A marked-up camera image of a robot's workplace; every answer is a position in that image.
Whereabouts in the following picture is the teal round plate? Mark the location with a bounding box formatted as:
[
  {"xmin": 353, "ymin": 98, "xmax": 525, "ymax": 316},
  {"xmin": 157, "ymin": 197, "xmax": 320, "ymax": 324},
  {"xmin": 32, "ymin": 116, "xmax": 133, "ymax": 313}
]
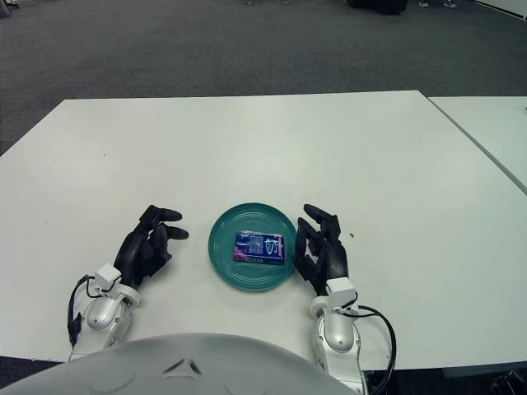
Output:
[{"xmin": 208, "ymin": 201, "xmax": 298, "ymax": 293}]

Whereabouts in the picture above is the dark object under table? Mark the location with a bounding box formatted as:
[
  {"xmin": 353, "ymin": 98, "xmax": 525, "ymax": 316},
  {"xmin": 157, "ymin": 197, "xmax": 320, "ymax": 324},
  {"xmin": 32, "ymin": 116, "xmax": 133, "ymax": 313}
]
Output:
[{"xmin": 489, "ymin": 368, "xmax": 527, "ymax": 395}]

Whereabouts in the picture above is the grey robot torso shell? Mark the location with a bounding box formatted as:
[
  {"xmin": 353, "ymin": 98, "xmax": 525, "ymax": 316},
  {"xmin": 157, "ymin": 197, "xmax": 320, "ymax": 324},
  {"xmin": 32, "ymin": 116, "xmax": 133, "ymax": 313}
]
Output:
[{"xmin": 0, "ymin": 332, "xmax": 359, "ymax": 395}]

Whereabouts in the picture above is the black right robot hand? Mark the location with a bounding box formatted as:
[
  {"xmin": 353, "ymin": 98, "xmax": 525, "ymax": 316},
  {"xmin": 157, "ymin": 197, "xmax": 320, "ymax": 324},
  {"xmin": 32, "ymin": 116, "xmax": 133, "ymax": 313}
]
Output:
[{"xmin": 292, "ymin": 203, "xmax": 350, "ymax": 296}]

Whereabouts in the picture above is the blue gum pack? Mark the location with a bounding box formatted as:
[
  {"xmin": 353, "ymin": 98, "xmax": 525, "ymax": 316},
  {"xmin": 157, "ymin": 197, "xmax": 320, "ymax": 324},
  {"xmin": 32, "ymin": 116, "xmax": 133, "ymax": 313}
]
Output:
[{"xmin": 232, "ymin": 229, "xmax": 286, "ymax": 266}]

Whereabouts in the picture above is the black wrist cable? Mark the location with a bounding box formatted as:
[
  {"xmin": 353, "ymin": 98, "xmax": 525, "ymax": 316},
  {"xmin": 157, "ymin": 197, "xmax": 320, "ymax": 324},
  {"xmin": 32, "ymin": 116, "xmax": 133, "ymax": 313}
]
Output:
[
  {"xmin": 343, "ymin": 304, "xmax": 397, "ymax": 374},
  {"xmin": 68, "ymin": 274, "xmax": 100, "ymax": 346}
]

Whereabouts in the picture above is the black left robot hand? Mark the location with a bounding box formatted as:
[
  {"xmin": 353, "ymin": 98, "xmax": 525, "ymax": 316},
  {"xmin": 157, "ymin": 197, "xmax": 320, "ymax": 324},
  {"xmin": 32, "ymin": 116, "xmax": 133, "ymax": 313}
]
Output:
[{"xmin": 113, "ymin": 204, "xmax": 190, "ymax": 289}]

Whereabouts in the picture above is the white adjacent table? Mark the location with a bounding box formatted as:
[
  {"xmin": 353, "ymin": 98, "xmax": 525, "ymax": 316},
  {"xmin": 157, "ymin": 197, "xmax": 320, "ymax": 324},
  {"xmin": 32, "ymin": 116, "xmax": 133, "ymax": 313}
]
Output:
[{"xmin": 426, "ymin": 96, "xmax": 527, "ymax": 198}]

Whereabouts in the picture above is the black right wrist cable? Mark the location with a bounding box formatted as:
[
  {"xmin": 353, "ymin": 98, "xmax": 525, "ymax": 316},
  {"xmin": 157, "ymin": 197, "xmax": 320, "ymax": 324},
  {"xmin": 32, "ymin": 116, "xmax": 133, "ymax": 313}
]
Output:
[{"xmin": 343, "ymin": 304, "xmax": 397, "ymax": 374}]

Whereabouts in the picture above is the black background furniture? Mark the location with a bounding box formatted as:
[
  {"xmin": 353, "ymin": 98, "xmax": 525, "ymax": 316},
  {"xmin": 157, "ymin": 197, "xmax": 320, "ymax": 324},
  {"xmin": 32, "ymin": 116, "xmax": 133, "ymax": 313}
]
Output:
[{"xmin": 345, "ymin": 0, "xmax": 409, "ymax": 16}]

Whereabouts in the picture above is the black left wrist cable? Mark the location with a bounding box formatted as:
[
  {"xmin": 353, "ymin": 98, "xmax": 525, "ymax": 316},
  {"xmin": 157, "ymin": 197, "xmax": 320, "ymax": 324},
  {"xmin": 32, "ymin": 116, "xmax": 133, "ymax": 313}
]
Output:
[{"xmin": 68, "ymin": 274, "xmax": 100, "ymax": 346}]

